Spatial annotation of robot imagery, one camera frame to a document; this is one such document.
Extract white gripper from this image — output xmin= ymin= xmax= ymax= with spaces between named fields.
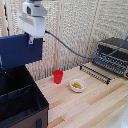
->
xmin=16 ymin=12 xmax=47 ymax=49

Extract dark blue book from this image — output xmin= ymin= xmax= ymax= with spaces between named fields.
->
xmin=0 ymin=32 xmax=45 ymax=71

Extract red plastic cup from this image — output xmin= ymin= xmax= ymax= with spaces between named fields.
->
xmin=53 ymin=69 xmax=64 ymax=84

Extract black fabric storage case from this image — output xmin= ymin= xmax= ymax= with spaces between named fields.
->
xmin=0 ymin=64 xmax=50 ymax=128

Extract yellow food pieces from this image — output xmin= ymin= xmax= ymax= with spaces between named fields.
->
xmin=72 ymin=82 xmax=84 ymax=90

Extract white bowl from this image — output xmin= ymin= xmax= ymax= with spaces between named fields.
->
xmin=69 ymin=78 xmax=88 ymax=94

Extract black toaster oven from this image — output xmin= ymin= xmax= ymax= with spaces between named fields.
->
xmin=92 ymin=37 xmax=128 ymax=80

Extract wooden screen post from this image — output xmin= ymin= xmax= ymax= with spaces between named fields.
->
xmin=53 ymin=0 xmax=65 ymax=72

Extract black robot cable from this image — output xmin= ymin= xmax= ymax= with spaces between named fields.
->
xmin=44 ymin=29 xmax=128 ymax=62

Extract black wire oven rack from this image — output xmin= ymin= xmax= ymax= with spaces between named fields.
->
xmin=79 ymin=64 xmax=112 ymax=86

